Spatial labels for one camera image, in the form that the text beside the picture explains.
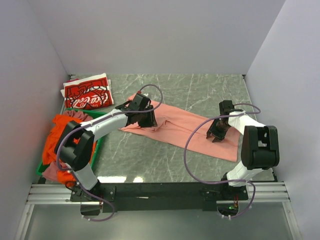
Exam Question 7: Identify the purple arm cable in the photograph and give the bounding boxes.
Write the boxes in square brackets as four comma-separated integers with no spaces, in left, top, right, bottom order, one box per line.
[183,103,262,220]
[56,83,164,222]

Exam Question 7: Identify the aluminium rail frame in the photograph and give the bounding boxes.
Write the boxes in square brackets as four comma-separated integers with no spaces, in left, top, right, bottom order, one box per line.
[14,182,302,240]

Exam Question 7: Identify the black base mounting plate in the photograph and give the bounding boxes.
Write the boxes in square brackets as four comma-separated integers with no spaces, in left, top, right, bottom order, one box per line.
[70,182,249,216]

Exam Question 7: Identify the mauve t-shirt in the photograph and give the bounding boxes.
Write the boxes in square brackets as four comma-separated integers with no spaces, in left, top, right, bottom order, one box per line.
[41,109,94,181]

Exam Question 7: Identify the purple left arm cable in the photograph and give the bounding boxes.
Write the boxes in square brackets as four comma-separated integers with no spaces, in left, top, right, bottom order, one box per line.
[56,83,164,222]

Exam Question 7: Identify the orange t-shirt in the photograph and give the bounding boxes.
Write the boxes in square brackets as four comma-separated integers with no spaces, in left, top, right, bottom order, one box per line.
[41,113,98,185]

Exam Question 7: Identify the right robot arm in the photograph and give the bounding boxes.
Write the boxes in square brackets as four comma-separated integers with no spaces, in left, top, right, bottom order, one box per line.
[206,100,280,200]

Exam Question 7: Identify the folded red coca-cola t-shirt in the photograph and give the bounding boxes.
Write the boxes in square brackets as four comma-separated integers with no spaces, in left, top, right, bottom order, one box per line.
[60,73,114,110]

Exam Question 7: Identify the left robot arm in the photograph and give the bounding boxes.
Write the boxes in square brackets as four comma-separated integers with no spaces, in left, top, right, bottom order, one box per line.
[54,92,157,201]

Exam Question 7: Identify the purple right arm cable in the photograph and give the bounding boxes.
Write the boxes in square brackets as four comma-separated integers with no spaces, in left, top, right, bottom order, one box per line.
[183,103,262,220]

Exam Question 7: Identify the green plastic bin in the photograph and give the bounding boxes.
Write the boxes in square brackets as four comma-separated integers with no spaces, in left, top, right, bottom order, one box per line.
[36,107,111,177]

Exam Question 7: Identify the pink t-shirt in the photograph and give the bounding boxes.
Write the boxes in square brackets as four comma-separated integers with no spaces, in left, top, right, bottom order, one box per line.
[120,103,240,162]

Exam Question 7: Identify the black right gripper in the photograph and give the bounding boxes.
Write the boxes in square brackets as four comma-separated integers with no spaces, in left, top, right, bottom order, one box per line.
[206,116,231,143]

